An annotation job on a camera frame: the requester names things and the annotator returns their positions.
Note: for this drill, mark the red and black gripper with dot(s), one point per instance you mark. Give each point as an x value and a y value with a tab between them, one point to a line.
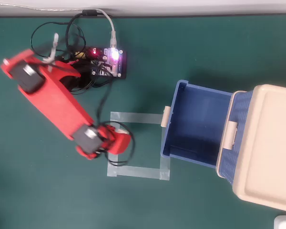
87	139

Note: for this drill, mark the translucent tape strip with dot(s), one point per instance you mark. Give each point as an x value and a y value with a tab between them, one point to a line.
138	117
165	167
138	171
111	164

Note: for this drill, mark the beige plastic drawer cabinet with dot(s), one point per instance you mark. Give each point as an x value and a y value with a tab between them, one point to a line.
269	143

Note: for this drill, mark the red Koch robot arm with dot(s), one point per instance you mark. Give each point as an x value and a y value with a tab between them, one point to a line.
57	95

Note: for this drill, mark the white building brick cube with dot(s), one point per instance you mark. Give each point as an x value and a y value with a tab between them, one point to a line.
122	131

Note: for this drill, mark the controller board on black plate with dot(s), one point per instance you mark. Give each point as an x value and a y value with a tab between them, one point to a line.
112	62

